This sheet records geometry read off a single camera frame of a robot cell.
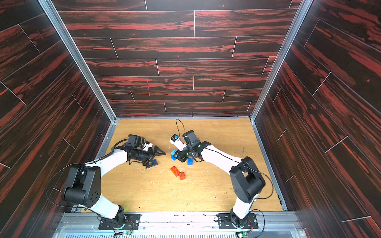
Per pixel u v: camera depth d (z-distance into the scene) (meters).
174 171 0.90
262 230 0.71
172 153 0.84
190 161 0.92
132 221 0.73
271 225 0.73
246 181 0.46
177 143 0.77
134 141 0.74
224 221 0.73
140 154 0.76
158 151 0.81
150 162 0.89
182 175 0.86
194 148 0.67
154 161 0.92
